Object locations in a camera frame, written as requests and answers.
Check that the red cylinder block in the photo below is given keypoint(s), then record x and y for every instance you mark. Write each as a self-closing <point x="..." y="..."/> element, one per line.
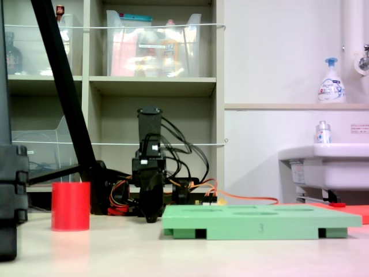
<point x="70" y="206"/>

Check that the beige shelf unit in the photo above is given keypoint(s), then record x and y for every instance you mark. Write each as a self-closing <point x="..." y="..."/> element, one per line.
<point x="152" y="82"/>

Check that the dark round bottle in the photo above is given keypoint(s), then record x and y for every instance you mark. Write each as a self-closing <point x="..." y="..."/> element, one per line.
<point x="14" y="57"/>

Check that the red printed wall label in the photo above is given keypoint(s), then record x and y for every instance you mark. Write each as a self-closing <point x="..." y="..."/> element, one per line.
<point x="359" y="129"/>

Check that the small clear sanitizer bottle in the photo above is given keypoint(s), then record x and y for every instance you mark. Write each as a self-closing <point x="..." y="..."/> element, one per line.
<point x="323" y="134"/>

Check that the clear bin with bottles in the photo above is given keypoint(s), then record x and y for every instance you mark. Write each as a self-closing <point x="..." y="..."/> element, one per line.
<point x="67" y="34"/>

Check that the bottle with brown cap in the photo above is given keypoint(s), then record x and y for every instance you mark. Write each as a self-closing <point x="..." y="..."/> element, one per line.
<point x="60" y="11"/>

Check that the orange bottle pink cap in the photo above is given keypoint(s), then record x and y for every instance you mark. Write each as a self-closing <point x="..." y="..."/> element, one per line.
<point x="170" y="49"/>

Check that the thick black tripod leg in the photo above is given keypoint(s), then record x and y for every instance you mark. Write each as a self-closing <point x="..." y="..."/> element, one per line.
<point x="62" y="72"/>

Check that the thin black tripod brace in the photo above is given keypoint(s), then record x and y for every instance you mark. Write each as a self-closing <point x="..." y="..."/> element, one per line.
<point x="54" y="174"/>

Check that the white sink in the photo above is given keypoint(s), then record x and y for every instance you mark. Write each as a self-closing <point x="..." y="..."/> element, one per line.
<point x="331" y="170"/>

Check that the low clear plastic bin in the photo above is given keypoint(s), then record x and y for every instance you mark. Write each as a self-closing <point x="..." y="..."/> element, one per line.
<point x="43" y="150"/>

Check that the large clear storage bin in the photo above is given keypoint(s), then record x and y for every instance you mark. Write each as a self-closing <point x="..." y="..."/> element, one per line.
<point x="150" y="52"/>

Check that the white foam soap bottle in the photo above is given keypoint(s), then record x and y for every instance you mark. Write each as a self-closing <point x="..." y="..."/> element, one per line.
<point x="331" y="86"/>

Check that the red printed clamp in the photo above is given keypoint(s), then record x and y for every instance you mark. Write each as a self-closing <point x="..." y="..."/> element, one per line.
<point x="118" y="210"/>

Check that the pink refill pouch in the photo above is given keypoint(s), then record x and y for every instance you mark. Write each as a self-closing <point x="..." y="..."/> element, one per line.
<point x="124" y="54"/>

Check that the notched black stack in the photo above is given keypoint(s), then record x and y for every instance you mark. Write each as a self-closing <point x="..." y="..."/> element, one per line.
<point x="13" y="184"/>

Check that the green shape sorter board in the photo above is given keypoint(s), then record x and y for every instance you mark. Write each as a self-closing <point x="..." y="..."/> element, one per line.
<point x="259" y="223"/>

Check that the metal wall faucet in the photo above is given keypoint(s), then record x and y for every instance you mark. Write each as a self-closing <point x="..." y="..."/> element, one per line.
<point x="363" y="60"/>

